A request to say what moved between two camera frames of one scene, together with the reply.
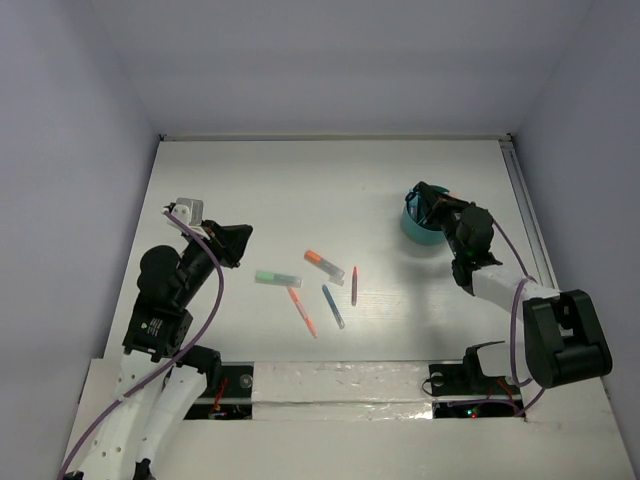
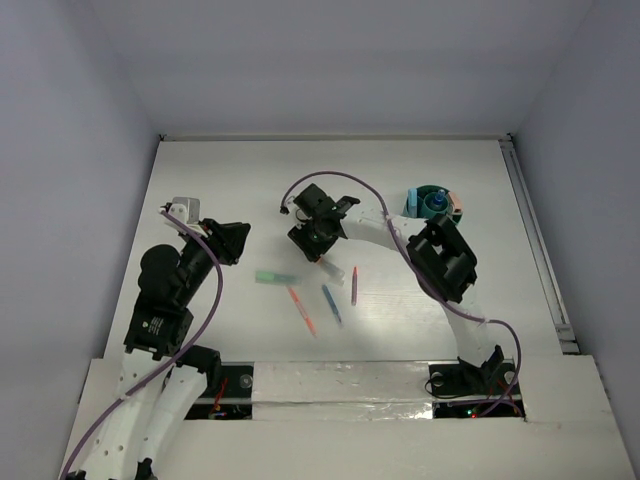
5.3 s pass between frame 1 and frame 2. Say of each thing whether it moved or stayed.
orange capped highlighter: stayed
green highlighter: stayed
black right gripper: moved
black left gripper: stayed
